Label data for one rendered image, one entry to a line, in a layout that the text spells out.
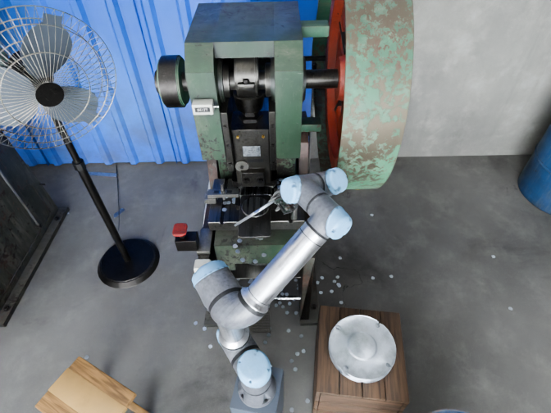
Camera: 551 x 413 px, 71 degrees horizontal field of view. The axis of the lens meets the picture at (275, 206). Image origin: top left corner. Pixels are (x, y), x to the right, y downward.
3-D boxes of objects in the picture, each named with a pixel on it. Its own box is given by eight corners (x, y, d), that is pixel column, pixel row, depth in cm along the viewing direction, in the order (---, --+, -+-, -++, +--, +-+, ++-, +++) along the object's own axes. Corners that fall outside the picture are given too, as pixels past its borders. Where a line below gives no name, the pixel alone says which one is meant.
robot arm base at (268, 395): (272, 411, 145) (271, 403, 138) (234, 404, 147) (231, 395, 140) (279, 371, 155) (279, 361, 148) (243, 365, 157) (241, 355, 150)
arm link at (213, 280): (234, 373, 146) (206, 306, 105) (217, 341, 154) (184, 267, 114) (261, 355, 149) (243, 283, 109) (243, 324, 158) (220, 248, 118)
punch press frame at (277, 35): (300, 301, 210) (313, 68, 112) (221, 301, 210) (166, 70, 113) (294, 197, 264) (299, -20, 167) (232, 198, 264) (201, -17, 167)
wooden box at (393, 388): (392, 425, 181) (410, 402, 156) (311, 415, 185) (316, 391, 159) (385, 343, 208) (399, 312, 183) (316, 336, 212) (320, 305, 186)
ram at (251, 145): (270, 189, 165) (269, 132, 144) (236, 189, 165) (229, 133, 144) (270, 163, 177) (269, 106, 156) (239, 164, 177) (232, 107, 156)
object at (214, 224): (304, 229, 181) (304, 220, 177) (209, 230, 182) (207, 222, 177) (301, 185, 202) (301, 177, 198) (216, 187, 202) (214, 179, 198)
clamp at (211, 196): (239, 203, 185) (237, 188, 178) (204, 203, 186) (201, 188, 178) (239, 194, 190) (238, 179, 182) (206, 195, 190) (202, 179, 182)
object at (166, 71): (199, 125, 145) (188, 70, 129) (169, 125, 145) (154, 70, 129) (206, 94, 161) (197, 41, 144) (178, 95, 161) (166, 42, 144)
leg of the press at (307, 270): (319, 325, 217) (334, 220, 151) (299, 325, 217) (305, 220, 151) (308, 206, 280) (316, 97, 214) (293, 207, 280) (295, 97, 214)
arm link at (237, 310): (220, 350, 101) (343, 212, 92) (202, 317, 108) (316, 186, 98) (247, 348, 111) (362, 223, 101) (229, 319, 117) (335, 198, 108)
